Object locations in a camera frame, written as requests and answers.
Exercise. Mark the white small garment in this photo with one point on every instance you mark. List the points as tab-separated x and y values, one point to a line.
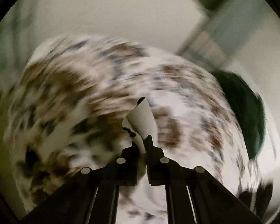
140	123

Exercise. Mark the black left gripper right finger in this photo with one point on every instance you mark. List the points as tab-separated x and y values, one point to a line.
161	170

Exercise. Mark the plaid curtain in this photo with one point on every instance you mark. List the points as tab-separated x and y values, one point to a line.
208	46

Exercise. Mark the floral bed sheet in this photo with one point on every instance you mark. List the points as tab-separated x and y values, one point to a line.
67	112

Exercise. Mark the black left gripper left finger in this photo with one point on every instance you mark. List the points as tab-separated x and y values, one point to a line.
123	170

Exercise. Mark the dark green pillow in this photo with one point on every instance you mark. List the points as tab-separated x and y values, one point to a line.
248	108

